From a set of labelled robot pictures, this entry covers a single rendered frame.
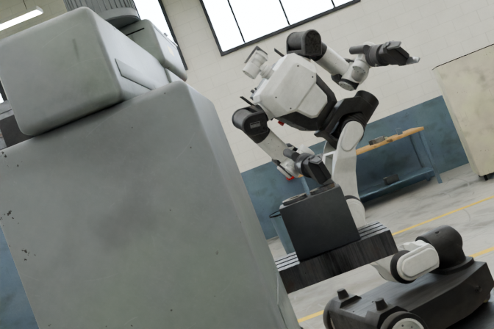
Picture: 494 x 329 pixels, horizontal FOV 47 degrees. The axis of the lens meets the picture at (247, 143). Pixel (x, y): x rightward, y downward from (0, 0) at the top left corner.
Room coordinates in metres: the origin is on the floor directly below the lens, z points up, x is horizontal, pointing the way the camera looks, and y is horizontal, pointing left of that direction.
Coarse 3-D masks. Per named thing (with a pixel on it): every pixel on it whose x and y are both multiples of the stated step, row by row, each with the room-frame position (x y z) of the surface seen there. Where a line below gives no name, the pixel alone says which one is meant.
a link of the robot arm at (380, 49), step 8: (376, 48) 2.19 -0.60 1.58; (384, 48) 2.12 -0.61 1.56; (400, 48) 2.14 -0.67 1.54; (376, 56) 2.19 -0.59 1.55; (384, 56) 2.15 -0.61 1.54; (392, 56) 2.12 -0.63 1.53; (400, 56) 2.15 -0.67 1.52; (408, 56) 2.16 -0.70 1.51; (376, 64) 2.22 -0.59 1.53; (384, 64) 2.21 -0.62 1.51; (392, 64) 2.19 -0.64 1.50; (400, 64) 2.15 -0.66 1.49
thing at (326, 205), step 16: (320, 192) 1.90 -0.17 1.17; (336, 192) 1.87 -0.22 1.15; (288, 208) 1.89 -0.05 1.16; (304, 208) 1.89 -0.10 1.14; (320, 208) 1.88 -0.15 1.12; (336, 208) 1.88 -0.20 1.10; (288, 224) 1.89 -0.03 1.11; (304, 224) 1.89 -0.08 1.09; (320, 224) 1.88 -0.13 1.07; (336, 224) 1.88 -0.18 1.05; (352, 224) 1.87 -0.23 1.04; (304, 240) 1.89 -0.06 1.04; (320, 240) 1.89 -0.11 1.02; (336, 240) 1.88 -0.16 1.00; (352, 240) 1.88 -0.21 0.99; (304, 256) 1.89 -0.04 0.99
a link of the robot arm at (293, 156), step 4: (288, 148) 2.27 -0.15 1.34; (300, 148) 2.25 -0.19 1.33; (304, 148) 2.24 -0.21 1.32; (308, 148) 2.23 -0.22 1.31; (284, 152) 2.25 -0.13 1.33; (288, 152) 2.22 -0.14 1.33; (292, 152) 2.19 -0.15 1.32; (296, 152) 2.19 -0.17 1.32; (300, 152) 2.23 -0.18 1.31; (304, 152) 2.23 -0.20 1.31; (308, 152) 2.23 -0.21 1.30; (312, 152) 2.24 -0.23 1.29; (288, 156) 2.22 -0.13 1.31; (292, 156) 2.18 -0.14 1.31; (296, 156) 2.19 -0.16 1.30; (292, 160) 2.24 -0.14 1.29; (296, 160) 2.18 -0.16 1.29; (292, 164) 2.22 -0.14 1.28; (296, 168) 2.18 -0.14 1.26
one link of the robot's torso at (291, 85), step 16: (288, 64) 2.36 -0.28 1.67; (304, 64) 2.37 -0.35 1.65; (272, 80) 2.36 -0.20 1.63; (288, 80) 2.35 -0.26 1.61; (304, 80) 2.36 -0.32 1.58; (320, 80) 2.41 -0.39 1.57; (240, 96) 2.51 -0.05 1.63; (256, 96) 2.43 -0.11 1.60; (272, 96) 2.34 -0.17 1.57; (288, 96) 2.35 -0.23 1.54; (304, 96) 2.36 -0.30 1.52; (320, 96) 2.39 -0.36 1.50; (272, 112) 2.38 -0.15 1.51; (288, 112) 2.36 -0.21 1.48; (304, 112) 2.38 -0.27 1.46; (320, 112) 2.40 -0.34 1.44; (304, 128) 2.42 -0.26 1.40
